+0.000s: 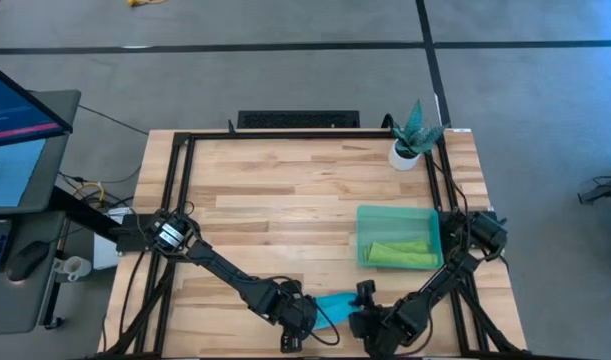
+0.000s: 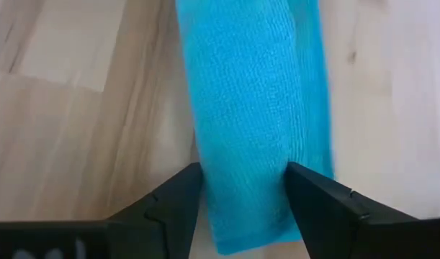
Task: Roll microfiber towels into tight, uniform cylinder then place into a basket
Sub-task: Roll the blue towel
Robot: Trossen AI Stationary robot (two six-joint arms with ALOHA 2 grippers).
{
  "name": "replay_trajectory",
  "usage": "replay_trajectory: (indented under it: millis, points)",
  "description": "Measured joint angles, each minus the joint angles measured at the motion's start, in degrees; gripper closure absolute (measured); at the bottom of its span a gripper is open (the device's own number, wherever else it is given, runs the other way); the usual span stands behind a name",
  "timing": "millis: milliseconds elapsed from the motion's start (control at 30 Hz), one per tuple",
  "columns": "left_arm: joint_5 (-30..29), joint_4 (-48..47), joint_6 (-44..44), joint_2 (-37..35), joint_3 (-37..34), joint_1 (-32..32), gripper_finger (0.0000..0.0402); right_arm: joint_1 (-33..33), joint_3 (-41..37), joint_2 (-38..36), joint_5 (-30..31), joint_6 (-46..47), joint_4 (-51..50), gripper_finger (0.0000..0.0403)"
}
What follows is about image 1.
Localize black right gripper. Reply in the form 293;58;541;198
348;305;416;359

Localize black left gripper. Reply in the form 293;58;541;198
264;279;319;341

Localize blue microfiber towel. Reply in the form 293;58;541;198
310;292;364;331

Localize green microfiber towel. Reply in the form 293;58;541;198
362;240;439;269

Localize translucent teal plastic basket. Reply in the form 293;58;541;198
355;204;445;272

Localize green plant in white pot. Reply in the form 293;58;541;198
387;98;447;172

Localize black floor grille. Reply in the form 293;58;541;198
236;109;361;130

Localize white box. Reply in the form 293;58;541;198
92;207;131;271

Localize white mug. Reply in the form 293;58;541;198
52;255;93;283

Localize black floor stand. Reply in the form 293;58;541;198
577;174;611;206

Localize black computer mouse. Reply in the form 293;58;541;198
7;240;50;282

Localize gray computer desk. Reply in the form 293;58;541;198
0;89;82;336

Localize computer monitor with blue screen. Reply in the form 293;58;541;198
0;59;74;150

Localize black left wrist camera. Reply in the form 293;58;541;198
279;332;304;354

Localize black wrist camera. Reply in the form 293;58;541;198
279;332;304;354
355;279;377;307

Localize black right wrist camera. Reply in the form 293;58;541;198
355;279;377;307

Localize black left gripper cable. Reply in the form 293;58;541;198
304;297;342;347

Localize black aluminium table frame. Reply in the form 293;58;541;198
92;128;536;360

